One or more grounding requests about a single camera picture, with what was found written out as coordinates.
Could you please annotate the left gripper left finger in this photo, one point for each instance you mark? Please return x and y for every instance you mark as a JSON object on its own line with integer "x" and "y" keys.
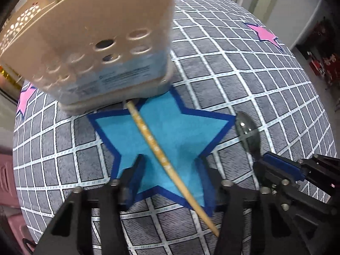
{"x": 70, "y": 230}

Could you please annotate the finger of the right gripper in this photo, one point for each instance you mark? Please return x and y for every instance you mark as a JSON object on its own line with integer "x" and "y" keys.
{"x": 277, "y": 165}

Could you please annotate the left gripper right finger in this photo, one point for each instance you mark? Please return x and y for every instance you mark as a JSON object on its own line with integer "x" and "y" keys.
{"x": 272, "y": 231}

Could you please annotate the grey translucent plastic spoon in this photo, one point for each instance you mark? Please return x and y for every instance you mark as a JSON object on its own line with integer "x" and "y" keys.
{"x": 248, "y": 134}

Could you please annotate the patterned bamboo chopstick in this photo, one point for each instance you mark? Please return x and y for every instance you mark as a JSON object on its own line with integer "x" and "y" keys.
{"x": 167, "y": 166}

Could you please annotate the pink plastic stool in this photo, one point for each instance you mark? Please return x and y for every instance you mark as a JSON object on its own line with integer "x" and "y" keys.
{"x": 8, "y": 193}

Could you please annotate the grey checked tablecloth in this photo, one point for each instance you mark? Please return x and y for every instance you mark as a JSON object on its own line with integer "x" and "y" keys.
{"x": 220, "y": 66}

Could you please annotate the beige plastic utensil holder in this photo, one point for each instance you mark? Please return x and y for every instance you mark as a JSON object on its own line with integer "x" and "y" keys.
{"x": 87, "y": 54}

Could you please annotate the beige perforated storage rack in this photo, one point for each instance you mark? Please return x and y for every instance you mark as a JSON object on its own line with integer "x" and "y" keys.
{"x": 19, "y": 19}

